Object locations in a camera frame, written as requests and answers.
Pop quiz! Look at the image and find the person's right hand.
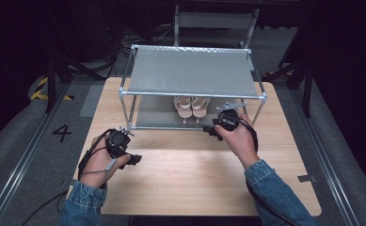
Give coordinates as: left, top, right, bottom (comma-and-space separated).
214, 113, 262, 170

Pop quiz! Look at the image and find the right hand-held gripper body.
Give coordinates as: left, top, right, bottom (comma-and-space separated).
213, 101, 248, 133

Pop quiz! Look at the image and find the grey folding chair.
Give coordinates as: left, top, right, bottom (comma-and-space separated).
173, 4, 261, 50

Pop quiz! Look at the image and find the white high-heeled shoe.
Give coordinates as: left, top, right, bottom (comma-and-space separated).
191, 96, 212, 124
173, 95, 193, 125

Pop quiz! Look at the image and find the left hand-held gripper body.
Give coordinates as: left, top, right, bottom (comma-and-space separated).
104, 126, 135, 159

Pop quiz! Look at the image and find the person's left hand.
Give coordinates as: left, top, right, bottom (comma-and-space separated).
77, 133, 132, 189

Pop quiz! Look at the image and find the bundle of floor cables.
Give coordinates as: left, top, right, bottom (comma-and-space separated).
106, 26, 176, 65

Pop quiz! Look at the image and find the black metal stand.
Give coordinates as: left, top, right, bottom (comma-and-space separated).
43, 46, 107, 114
263, 56, 317, 120

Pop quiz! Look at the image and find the grey wrist strap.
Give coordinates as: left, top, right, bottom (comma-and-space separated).
78, 157, 119, 189

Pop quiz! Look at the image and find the grey metal shoe rack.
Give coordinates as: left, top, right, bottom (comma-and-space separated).
118, 43, 268, 133

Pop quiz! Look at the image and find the grey tape piece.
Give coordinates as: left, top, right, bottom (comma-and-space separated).
296, 174, 317, 184

